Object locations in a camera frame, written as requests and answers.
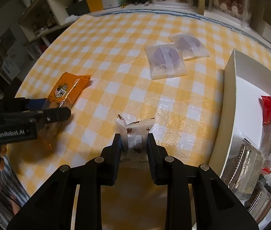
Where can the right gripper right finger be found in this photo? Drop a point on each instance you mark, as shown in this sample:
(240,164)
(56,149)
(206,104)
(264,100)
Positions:
(197,191)

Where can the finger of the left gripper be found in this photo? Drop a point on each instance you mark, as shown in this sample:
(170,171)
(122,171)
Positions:
(50,115)
(21,104)

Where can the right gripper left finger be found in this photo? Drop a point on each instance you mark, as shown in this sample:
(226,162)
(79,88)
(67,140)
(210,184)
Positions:
(71,197)

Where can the orange snack packet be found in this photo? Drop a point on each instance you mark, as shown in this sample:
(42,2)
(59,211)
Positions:
(64,94)

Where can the clear seaweed snack packet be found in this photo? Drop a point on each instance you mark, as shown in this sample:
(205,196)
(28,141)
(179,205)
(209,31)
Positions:
(243,168)

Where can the small white brown candy packet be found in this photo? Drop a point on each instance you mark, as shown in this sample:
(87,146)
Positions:
(134,140)

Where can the purple pastry packet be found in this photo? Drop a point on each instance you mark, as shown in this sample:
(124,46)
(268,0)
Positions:
(189,46)
(165,61)

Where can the brown snack in box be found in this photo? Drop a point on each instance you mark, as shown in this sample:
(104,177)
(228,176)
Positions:
(259,203)

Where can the orange box on shelf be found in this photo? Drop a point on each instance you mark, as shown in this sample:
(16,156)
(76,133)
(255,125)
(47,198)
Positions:
(94,5)

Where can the white cardboard box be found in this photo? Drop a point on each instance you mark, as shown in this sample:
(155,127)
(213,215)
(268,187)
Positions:
(246,81)

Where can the doll display case right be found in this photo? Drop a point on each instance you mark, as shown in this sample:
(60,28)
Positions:
(236,11)

